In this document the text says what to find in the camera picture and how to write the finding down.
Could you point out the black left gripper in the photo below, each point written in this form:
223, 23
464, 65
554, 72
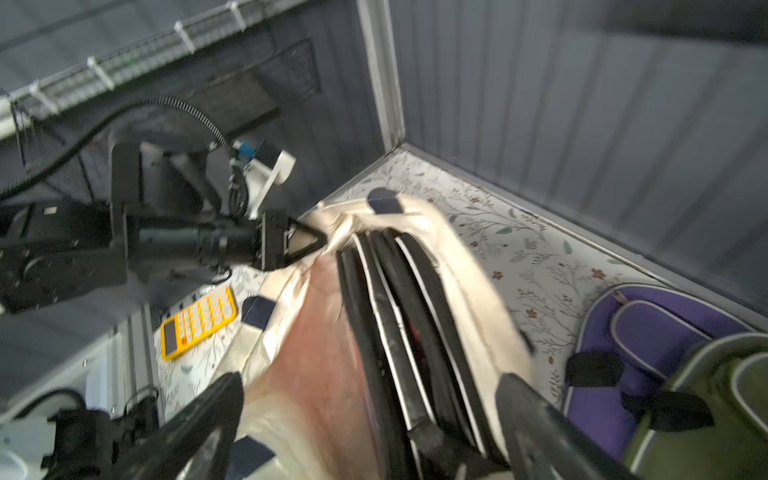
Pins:
165, 215

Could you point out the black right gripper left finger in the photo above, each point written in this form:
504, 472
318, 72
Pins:
196, 443

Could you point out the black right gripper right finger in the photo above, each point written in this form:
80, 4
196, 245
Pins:
542, 443

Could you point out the black paddle cases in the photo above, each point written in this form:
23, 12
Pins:
426, 409

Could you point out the beige canvas tote bag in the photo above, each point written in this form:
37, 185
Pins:
302, 373

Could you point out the purple paddle case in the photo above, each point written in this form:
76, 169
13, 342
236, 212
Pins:
632, 340

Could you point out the olive green paddle case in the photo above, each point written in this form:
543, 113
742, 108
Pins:
709, 421

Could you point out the floral table mat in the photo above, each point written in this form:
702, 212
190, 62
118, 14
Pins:
547, 277

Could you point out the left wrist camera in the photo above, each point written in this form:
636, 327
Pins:
254, 170

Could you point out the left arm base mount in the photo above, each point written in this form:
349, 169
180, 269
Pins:
56, 435

